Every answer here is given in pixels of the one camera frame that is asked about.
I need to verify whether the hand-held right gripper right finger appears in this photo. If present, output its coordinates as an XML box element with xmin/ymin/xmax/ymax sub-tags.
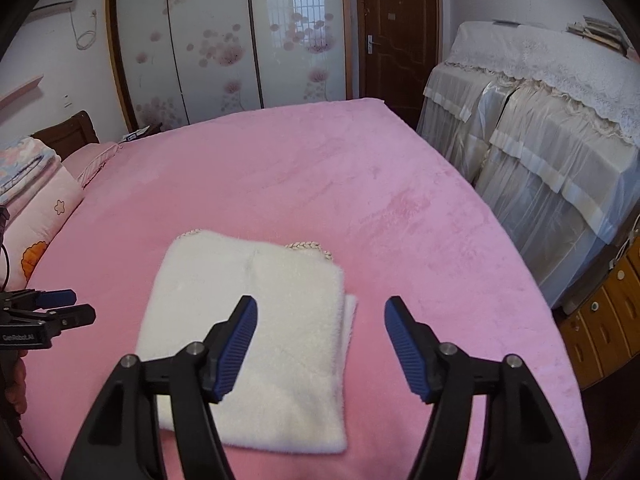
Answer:
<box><xmin>383</xmin><ymin>295</ymin><xmax>582</xmax><ymax>480</ymax></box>

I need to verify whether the pink wall shelf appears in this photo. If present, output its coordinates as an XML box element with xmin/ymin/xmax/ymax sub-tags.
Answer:
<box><xmin>0</xmin><ymin>74</ymin><xmax>45</xmax><ymax>109</ymax></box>

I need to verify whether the person's left hand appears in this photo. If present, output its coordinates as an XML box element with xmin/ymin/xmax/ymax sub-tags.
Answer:
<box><xmin>12</xmin><ymin>357</ymin><xmax>29</xmax><ymax>415</ymax></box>

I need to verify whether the pink folded quilt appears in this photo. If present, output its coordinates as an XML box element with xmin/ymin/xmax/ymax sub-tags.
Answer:
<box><xmin>0</xmin><ymin>162</ymin><xmax>85</xmax><ymax>292</ymax></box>

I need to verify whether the pink frilled pillow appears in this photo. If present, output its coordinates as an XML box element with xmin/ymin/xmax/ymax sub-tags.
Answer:
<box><xmin>62</xmin><ymin>142</ymin><xmax>124</xmax><ymax>189</ymax></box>

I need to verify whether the brown wooden door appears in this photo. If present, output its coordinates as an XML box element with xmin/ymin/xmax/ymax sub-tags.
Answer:
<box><xmin>353</xmin><ymin>0</ymin><xmax>444</xmax><ymax>129</ymax></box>

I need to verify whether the pastel floral folded blanket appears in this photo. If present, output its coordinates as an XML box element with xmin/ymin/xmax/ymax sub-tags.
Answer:
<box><xmin>0</xmin><ymin>137</ymin><xmax>62</xmax><ymax>197</ymax></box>

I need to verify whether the stack of books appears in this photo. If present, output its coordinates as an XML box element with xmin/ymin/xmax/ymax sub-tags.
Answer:
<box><xmin>565</xmin><ymin>16</ymin><xmax>629</xmax><ymax>54</ymax></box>

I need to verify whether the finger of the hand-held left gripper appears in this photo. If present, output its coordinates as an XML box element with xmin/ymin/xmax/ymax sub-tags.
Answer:
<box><xmin>49</xmin><ymin>303</ymin><xmax>97</xmax><ymax>331</ymax></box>
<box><xmin>34</xmin><ymin>288</ymin><xmax>78</xmax><ymax>308</ymax></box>

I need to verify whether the cream cloth covered furniture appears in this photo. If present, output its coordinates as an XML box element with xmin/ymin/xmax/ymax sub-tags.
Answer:
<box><xmin>417</xmin><ymin>20</ymin><xmax>640</xmax><ymax>311</ymax></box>

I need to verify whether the white air conditioner cable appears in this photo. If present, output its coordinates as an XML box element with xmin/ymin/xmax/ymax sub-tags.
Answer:
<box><xmin>71</xmin><ymin>7</ymin><xmax>99</xmax><ymax>52</ymax></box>

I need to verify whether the pink bed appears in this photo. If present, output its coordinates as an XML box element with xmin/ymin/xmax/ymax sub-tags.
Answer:
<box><xmin>20</xmin><ymin>97</ymin><xmax>594</xmax><ymax>480</ymax></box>

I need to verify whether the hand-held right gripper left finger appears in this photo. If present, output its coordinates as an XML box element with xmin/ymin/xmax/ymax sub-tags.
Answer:
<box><xmin>61</xmin><ymin>294</ymin><xmax>260</xmax><ymax>480</ymax></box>

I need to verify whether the floral sliding door wardrobe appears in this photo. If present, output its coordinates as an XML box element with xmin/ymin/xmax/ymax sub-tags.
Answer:
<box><xmin>105</xmin><ymin>0</ymin><xmax>354</xmax><ymax>134</ymax></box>

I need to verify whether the wooden drawer cabinet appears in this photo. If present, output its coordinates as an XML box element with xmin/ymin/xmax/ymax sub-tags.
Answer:
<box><xmin>557</xmin><ymin>240</ymin><xmax>640</xmax><ymax>392</ymax></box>

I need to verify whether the dark wooden headboard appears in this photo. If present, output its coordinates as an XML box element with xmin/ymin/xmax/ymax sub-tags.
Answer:
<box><xmin>31</xmin><ymin>110</ymin><xmax>101</xmax><ymax>162</ymax></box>

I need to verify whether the white knitted sweater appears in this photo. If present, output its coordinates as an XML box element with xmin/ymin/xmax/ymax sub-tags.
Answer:
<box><xmin>136</xmin><ymin>229</ymin><xmax>359</xmax><ymax>454</ymax></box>

